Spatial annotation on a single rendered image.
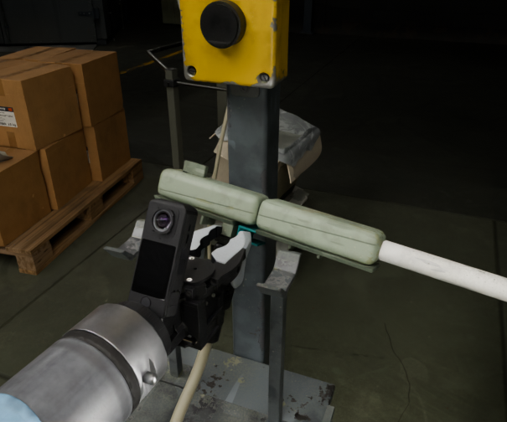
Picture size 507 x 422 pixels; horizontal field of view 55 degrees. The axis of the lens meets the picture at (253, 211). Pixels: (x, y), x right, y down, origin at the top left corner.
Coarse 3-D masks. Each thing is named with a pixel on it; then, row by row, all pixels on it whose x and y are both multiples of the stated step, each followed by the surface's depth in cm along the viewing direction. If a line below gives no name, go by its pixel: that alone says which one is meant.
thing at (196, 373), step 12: (216, 156) 189; (216, 168) 190; (204, 348) 67; (204, 360) 67; (192, 372) 67; (192, 384) 66; (180, 396) 66; (192, 396) 66; (180, 408) 64; (180, 420) 64
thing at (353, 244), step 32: (160, 192) 67; (192, 192) 64; (224, 192) 62; (224, 224) 63; (288, 224) 59; (320, 224) 57; (352, 224) 56; (320, 256) 58; (352, 256) 56; (384, 256) 55; (416, 256) 54; (224, 288) 64; (480, 288) 51
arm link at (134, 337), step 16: (112, 304) 44; (96, 320) 42; (112, 320) 42; (128, 320) 43; (144, 320) 43; (112, 336) 41; (128, 336) 41; (144, 336) 42; (128, 352) 41; (144, 352) 42; (160, 352) 43; (144, 368) 42; (160, 368) 44; (144, 384) 42
